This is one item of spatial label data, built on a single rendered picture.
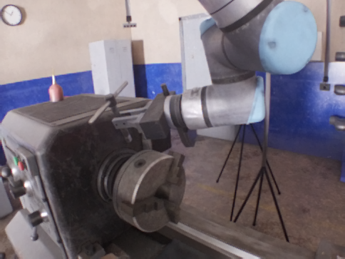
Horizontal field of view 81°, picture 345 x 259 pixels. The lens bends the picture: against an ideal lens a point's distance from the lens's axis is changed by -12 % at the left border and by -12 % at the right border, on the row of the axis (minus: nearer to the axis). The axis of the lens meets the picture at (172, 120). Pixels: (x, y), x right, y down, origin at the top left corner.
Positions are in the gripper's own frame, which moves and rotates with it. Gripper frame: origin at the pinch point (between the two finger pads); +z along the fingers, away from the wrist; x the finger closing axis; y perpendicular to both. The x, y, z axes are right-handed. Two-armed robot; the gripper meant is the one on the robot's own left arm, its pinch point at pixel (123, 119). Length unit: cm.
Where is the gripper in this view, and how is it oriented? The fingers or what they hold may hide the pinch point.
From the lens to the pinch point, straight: 59.2
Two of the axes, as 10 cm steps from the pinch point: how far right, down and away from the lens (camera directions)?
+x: -2.6, 5.7, -7.8
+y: -3.2, -8.1, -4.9
